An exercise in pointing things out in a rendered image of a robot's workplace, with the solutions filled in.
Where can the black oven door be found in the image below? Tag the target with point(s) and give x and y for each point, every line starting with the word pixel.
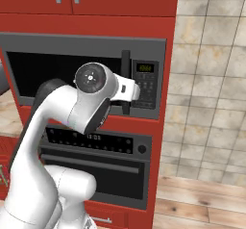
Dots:
pixel 118 181

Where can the black microwave door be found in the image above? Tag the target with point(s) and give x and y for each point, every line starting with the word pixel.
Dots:
pixel 48 69

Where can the grey microwave oven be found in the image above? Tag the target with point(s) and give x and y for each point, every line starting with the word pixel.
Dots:
pixel 150 48

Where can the dark grey oven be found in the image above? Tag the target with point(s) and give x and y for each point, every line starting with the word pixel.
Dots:
pixel 121 162

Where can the red tall cabinet housing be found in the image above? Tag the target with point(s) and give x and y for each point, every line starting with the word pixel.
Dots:
pixel 96 24

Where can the red base cabinet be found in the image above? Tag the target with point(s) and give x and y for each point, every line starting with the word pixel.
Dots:
pixel 8 149

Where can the black oven knob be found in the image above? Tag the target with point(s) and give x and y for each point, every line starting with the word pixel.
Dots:
pixel 142 149

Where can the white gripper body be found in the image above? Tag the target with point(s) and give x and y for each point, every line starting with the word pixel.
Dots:
pixel 134 91

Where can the red drawer front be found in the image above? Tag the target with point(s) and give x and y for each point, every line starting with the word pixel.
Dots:
pixel 115 215

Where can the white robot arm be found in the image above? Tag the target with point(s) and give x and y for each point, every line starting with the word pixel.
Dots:
pixel 35 162

